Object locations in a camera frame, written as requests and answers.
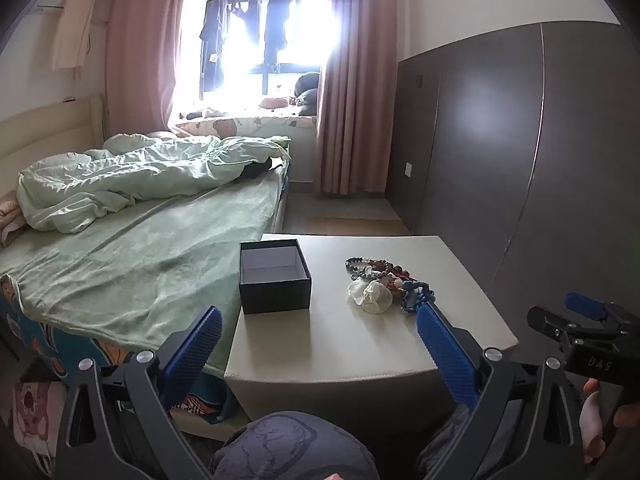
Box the person's right hand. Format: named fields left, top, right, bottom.
left=582, top=379, right=640, bottom=466

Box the light green duvet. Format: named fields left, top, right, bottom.
left=15, top=132, right=292, bottom=233

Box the white low table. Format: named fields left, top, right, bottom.
left=224, top=232, right=518, bottom=441

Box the dark brown wardrobe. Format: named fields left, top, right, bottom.
left=385, top=21, right=640, bottom=311

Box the green bed blanket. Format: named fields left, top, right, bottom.
left=0, top=170, right=291, bottom=376

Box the person's right leg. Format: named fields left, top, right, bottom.
left=415, top=405, right=501, bottom=480

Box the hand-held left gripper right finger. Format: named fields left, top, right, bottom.
left=416, top=304, right=586, bottom=480

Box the window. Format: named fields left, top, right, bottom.
left=175, top=0, right=341, bottom=116

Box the cream bed headboard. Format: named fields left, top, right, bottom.
left=0, top=94, right=108, bottom=196

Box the flat cardboard sheet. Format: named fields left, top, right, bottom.
left=305, top=215, right=401, bottom=236

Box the pink pig printed cloth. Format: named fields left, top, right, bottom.
left=12, top=380, right=66, bottom=476

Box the cream towel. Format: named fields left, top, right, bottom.
left=50, top=0, right=98, bottom=71

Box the pile of bead bracelets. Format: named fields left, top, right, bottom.
left=345, top=256, right=437, bottom=316

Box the pink curtain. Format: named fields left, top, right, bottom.
left=102, top=0, right=193, bottom=136
left=315, top=0, right=401, bottom=196

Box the cartoon printed bed sheet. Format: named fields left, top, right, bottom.
left=0, top=275, right=236, bottom=426

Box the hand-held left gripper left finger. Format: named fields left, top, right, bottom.
left=55, top=305, right=223, bottom=480

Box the person's left leg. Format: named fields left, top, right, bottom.
left=210, top=410, right=381, bottom=480

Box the pink pillow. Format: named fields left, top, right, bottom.
left=0, top=192, right=26, bottom=246

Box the dark blue pillow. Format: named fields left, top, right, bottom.
left=294, top=72, right=321, bottom=117

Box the black box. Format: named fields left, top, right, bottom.
left=238, top=239, right=312, bottom=315

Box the printed window seat cushion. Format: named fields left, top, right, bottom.
left=175, top=112, right=318, bottom=138

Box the person's leg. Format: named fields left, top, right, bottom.
left=210, top=410, right=381, bottom=480
left=415, top=405, right=501, bottom=480

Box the white pouch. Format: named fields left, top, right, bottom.
left=348, top=279, right=393, bottom=316

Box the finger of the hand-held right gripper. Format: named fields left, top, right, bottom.
left=565, top=292, right=638, bottom=331
left=527, top=305, right=581, bottom=348

